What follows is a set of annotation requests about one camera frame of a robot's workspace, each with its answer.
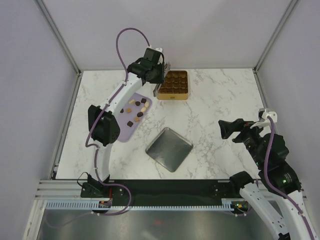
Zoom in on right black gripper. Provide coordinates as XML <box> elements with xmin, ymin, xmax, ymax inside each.
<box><xmin>218</xmin><ymin>117</ymin><xmax>267</xmax><ymax>167</ymax></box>

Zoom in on metal tongs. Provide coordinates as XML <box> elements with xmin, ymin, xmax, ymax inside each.
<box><xmin>153</xmin><ymin>61</ymin><xmax>171</xmax><ymax>97</ymax></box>

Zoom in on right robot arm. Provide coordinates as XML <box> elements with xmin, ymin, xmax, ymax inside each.
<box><xmin>218</xmin><ymin>113</ymin><xmax>318</xmax><ymax>240</ymax></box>

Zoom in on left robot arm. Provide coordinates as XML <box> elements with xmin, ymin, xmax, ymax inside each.
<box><xmin>85</xmin><ymin>46</ymin><xmax>166</xmax><ymax>197</ymax></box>

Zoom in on gold chocolate tin box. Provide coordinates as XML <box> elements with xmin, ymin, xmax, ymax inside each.
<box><xmin>156</xmin><ymin>70</ymin><xmax>189</xmax><ymax>101</ymax></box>

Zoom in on lilac plastic tray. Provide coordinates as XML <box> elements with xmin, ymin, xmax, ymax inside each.
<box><xmin>117</xmin><ymin>93</ymin><xmax>152</xmax><ymax>143</ymax></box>

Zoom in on dark metal tin lid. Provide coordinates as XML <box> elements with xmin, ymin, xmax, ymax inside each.
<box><xmin>145</xmin><ymin>127</ymin><xmax>193</xmax><ymax>173</ymax></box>

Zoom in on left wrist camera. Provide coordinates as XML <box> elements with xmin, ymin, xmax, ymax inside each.
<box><xmin>148</xmin><ymin>46</ymin><xmax>164</xmax><ymax>62</ymax></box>

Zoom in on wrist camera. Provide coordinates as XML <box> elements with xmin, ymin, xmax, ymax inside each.
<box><xmin>257</xmin><ymin>108</ymin><xmax>278</xmax><ymax>128</ymax></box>
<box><xmin>148</xmin><ymin>46</ymin><xmax>164</xmax><ymax>62</ymax></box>

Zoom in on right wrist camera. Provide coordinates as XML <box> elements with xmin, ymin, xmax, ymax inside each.
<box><xmin>257</xmin><ymin>108</ymin><xmax>278</xmax><ymax>128</ymax></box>

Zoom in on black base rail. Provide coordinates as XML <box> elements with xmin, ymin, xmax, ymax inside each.
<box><xmin>80</xmin><ymin>179</ymin><xmax>241</xmax><ymax>206</ymax></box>

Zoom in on white cable duct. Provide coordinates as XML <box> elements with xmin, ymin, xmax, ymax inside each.
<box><xmin>45</xmin><ymin>199</ymin><xmax>248</xmax><ymax>212</ymax></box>

